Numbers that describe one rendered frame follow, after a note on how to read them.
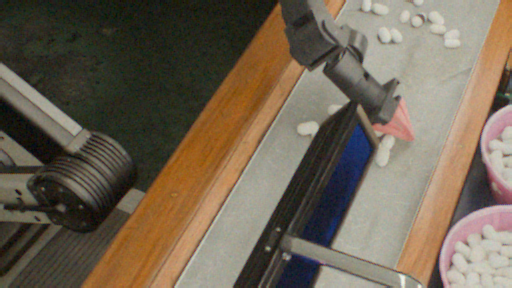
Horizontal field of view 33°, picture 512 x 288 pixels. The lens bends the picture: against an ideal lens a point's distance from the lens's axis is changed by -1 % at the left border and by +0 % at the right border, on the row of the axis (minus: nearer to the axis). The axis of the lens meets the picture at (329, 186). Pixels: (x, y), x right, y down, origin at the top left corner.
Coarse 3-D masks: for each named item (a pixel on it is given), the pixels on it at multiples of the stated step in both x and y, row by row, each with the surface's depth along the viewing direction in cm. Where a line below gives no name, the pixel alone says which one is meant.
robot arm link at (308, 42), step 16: (288, 0) 144; (304, 0) 142; (320, 0) 145; (288, 16) 144; (304, 16) 143; (320, 16) 142; (288, 32) 144; (304, 32) 142; (320, 32) 140; (304, 48) 143; (320, 48) 142
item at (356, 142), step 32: (320, 128) 109; (352, 128) 103; (320, 160) 98; (352, 160) 103; (288, 192) 100; (320, 192) 96; (352, 192) 102; (288, 224) 92; (320, 224) 96; (256, 256) 92
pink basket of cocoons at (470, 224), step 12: (468, 216) 140; (480, 216) 141; (492, 216) 142; (504, 216) 143; (456, 228) 138; (468, 228) 141; (480, 228) 143; (504, 228) 144; (456, 240) 139; (444, 252) 135; (444, 264) 134; (444, 276) 131
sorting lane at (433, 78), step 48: (384, 0) 182; (432, 0) 183; (480, 0) 185; (384, 48) 171; (432, 48) 173; (480, 48) 174; (336, 96) 161; (432, 96) 163; (288, 144) 151; (432, 144) 154; (240, 192) 143; (384, 192) 146; (240, 240) 137; (336, 240) 138; (384, 240) 139
